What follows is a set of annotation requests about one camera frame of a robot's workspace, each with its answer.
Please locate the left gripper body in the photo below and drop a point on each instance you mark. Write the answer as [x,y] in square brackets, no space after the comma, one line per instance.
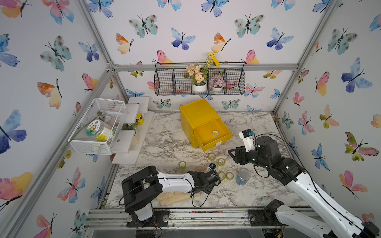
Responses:
[207,190]

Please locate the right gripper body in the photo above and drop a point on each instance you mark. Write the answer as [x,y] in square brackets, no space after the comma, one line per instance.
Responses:
[253,157]

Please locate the yellow-green tape roll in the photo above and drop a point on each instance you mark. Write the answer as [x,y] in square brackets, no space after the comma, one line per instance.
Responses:
[221,162]
[211,156]
[229,176]
[182,165]
[222,175]

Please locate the clear tape roll bottom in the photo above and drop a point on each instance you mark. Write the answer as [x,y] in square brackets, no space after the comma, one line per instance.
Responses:
[215,133]

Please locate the yellow three-drawer cabinet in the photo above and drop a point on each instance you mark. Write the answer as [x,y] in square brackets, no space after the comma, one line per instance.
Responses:
[199,120]

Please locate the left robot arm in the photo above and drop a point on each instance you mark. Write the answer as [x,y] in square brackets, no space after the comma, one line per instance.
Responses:
[144,186]

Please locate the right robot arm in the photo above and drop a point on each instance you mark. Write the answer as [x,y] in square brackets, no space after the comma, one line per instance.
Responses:
[336,221]

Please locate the orange tape roll right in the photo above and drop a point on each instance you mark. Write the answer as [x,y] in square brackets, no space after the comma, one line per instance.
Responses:
[200,169]

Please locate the yellow-green tape roll top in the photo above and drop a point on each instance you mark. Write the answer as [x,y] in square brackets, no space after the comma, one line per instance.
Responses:
[211,156]

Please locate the blue tin can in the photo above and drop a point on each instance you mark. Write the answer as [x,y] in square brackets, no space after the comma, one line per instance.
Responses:
[243,177]

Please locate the purple flowers small pot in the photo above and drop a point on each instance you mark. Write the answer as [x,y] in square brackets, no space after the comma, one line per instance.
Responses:
[217,83]

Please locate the white stepped shelf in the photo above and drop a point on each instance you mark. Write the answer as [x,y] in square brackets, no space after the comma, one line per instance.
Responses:
[127,145]

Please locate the yellow toy figure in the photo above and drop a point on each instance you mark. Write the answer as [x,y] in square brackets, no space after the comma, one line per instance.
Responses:
[139,119]

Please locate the peach flowers white pot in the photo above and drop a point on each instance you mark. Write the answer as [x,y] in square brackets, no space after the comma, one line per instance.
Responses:
[198,80]

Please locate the small green plant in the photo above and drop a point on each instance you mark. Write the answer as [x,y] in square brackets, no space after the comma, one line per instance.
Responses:
[129,127]

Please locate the yellow artificial flower stem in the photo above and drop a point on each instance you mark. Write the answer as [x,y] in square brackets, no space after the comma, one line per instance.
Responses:
[211,61]

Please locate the clear acrylic box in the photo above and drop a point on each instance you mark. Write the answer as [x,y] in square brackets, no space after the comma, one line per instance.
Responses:
[108,110]

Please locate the green lid jar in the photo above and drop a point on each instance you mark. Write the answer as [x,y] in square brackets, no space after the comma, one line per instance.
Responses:
[100,131]

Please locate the black wire wall basket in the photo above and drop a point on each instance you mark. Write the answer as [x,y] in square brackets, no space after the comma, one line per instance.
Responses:
[169,80]

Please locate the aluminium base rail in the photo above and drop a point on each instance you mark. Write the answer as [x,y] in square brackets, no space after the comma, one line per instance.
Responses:
[183,218]

